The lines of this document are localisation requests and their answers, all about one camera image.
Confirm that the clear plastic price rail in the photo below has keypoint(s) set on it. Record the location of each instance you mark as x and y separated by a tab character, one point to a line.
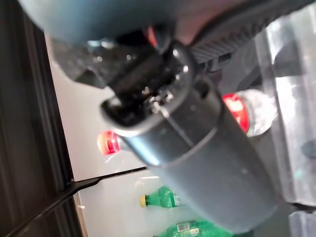
296	123
303	224

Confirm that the green Sprite bottle yellow cap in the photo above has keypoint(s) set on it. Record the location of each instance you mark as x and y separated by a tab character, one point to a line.
165	198
187	230

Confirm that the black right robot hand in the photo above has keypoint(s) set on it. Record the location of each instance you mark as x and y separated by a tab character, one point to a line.
197	160

